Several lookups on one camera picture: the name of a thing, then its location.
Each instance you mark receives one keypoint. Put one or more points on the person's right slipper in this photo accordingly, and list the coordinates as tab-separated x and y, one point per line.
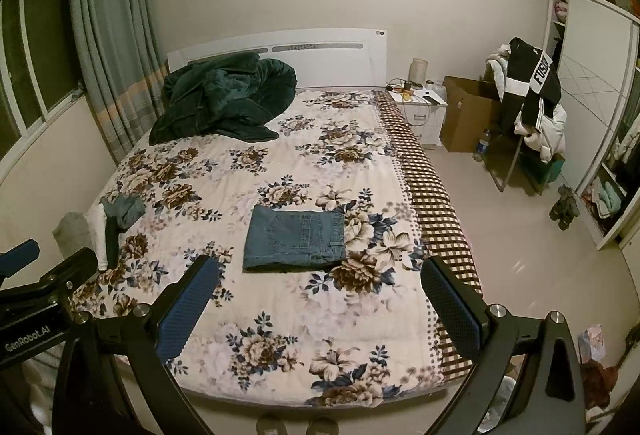
322	427

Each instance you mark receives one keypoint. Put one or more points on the person's left slipper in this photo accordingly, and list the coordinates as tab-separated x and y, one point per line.
275	425

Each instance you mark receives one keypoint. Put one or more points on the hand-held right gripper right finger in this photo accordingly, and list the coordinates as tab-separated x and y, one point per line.
452	312

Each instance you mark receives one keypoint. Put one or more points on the large cardboard box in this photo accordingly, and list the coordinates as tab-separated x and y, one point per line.
465	120

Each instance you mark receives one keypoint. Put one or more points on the person's slipper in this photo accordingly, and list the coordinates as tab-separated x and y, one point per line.
275	425
322	427

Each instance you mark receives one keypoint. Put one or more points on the green striped curtain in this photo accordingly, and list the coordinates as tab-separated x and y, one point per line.
110	40

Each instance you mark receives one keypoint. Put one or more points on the white wardrobe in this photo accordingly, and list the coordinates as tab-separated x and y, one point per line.
595	90

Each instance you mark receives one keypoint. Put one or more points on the black cloth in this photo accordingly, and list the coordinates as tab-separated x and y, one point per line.
111	242

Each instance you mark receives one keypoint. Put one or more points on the white table lamp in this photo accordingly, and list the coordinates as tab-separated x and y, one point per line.
418	71

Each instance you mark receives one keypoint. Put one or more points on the phone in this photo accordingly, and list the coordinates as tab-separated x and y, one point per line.
431	100

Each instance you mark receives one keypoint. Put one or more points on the dark green blanket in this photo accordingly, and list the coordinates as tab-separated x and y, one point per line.
225	100

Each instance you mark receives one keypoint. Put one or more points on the pink packet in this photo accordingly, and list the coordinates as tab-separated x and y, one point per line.
592	342

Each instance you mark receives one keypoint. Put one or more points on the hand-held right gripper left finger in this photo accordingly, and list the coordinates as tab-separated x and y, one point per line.
186	312

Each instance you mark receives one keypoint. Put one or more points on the pair of dark slippers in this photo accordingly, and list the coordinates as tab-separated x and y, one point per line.
565	207

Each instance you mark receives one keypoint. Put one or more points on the blue-grey crumpled cloth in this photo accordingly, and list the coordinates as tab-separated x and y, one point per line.
125	211

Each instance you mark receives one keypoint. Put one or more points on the blue denim pants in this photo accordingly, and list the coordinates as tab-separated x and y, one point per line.
292	240

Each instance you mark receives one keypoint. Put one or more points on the chair with draped jackets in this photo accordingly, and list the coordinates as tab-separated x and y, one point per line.
547	135

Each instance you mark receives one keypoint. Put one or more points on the black and white jacket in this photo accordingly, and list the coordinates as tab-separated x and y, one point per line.
530	85

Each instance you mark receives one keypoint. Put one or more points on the white bed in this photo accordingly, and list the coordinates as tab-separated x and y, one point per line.
330	50

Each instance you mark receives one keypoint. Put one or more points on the white folded cloth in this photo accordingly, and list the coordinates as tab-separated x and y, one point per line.
97	240

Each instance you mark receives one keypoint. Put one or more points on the green box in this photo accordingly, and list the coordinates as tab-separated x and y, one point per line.
547	170

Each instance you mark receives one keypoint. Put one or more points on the window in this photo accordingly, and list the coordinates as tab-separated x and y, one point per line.
40	55

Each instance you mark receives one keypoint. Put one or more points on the brown cloth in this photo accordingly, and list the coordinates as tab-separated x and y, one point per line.
600	382

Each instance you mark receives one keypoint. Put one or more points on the plastic water bottle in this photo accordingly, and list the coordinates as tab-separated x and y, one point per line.
481	147

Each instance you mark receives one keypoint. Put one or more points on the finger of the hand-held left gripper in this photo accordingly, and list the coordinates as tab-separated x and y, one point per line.
67	270
17	255

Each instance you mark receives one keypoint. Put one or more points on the white nightstand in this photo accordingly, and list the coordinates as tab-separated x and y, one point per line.
425	120

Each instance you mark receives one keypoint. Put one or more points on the brown checkered sheet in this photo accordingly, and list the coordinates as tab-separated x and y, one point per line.
435	205

